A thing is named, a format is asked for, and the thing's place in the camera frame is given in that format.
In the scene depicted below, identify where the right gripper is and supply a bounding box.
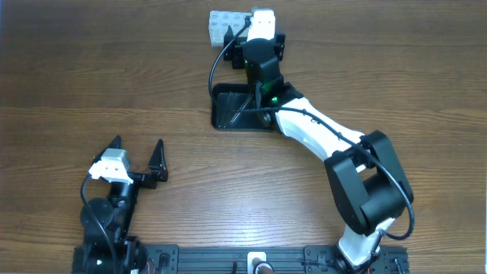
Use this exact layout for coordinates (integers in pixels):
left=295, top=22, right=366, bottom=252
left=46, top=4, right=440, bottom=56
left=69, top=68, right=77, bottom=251
left=223, top=25, right=286, bottom=70

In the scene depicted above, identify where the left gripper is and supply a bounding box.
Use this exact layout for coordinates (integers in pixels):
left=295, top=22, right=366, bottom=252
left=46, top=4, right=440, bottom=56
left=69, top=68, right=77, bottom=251
left=93, top=135, right=170, bottom=190

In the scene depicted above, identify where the white test tube rack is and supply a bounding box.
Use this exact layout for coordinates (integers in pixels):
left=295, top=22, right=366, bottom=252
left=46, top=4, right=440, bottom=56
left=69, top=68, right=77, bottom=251
left=208, top=10, right=253, bottom=49

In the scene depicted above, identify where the black tray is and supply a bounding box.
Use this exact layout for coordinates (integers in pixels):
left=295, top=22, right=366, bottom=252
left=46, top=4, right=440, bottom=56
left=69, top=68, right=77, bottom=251
left=210, top=82, right=282, bottom=132

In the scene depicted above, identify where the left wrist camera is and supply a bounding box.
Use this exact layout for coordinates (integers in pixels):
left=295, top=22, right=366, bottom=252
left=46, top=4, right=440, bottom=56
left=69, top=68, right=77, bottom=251
left=88, top=148, right=133, bottom=185

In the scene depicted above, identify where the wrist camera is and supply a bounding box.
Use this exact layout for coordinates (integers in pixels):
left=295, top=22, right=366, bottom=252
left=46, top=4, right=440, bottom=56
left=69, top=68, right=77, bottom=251
left=247, top=9, right=276, bottom=42
left=88, top=148, right=133, bottom=185

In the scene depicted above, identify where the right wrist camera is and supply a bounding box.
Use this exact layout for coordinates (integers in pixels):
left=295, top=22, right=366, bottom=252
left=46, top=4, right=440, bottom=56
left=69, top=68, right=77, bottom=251
left=247, top=9, right=276, bottom=42

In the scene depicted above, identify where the mounting rail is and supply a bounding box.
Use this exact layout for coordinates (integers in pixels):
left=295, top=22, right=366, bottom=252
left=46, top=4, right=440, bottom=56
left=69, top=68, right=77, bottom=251
left=72, top=244, right=410, bottom=274

